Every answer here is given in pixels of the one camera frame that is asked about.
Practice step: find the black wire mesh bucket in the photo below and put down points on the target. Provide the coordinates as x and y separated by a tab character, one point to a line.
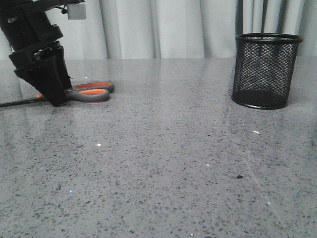
264	69

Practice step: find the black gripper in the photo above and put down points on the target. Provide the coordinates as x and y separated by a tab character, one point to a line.
28	31

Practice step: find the orange grey handled scissors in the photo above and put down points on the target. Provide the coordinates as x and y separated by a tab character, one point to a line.
87	93

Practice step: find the grey pleated curtain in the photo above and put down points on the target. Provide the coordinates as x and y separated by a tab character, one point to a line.
145	29

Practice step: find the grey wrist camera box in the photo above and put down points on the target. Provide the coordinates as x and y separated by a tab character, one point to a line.
76	11

